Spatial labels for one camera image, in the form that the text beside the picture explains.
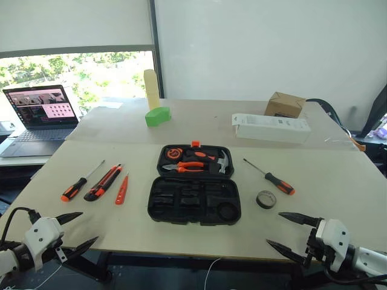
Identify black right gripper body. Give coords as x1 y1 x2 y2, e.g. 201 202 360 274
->
303 219 326 268

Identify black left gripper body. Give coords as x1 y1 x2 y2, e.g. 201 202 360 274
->
41 234 69 264

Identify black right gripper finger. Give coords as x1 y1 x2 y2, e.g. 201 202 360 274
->
265 239 307 265
278 211 324 228

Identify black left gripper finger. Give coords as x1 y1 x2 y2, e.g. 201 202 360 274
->
56 211 84 225
62 236 100 262

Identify black tape roll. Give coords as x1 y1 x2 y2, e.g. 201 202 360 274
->
256 190 277 210

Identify cross screwdriver orange black handle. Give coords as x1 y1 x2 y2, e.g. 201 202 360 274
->
242 158 296 196

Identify orange black utility knife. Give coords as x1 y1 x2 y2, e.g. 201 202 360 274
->
83 163 123 202

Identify black tool case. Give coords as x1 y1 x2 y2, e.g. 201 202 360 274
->
147 140 242 227

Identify long white carton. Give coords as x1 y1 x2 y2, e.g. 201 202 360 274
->
232 112 312 144

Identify claw hammer orange black grip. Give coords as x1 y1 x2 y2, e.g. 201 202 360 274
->
184 149 232 175

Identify dark laptop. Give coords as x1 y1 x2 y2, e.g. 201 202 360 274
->
0 85 80 158

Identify brown cardboard box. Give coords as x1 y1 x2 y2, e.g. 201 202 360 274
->
264 91 307 120

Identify white paper sheet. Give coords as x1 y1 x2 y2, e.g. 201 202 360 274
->
99 100 125 111

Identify purple bundle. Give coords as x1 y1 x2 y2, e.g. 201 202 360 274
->
374 114 387 137

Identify green plastic block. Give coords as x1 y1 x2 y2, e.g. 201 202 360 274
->
144 106 172 127

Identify pale yellow upright block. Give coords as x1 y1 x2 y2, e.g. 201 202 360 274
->
143 69 161 111

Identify white roller blind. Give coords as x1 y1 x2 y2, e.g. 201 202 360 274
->
0 0 155 59

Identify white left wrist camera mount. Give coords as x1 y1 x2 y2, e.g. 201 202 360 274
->
22 216 65 271

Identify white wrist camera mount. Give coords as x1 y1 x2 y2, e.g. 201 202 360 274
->
22 216 65 271
316 218 351 273

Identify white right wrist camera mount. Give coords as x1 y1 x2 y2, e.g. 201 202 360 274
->
316 218 351 273

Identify black table frame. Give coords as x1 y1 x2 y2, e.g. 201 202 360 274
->
59 249 306 290

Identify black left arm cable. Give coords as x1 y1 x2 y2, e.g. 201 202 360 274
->
0 207 42 246

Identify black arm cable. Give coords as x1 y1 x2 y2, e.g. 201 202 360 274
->
322 266 387 285
0 207 42 246

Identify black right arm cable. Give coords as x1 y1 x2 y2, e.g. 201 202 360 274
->
322 266 387 285

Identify thin white cable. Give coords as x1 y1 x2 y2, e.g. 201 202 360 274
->
203 257 223 290

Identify black bag strap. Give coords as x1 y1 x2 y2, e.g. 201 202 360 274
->
304 97 362 143

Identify orange handled pliers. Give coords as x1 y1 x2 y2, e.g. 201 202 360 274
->
161 160 207 174

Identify dark slanted window post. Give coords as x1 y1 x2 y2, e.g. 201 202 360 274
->
360 84 387 137

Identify dark window frame post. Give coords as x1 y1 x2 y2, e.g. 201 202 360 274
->
149 0 166 99

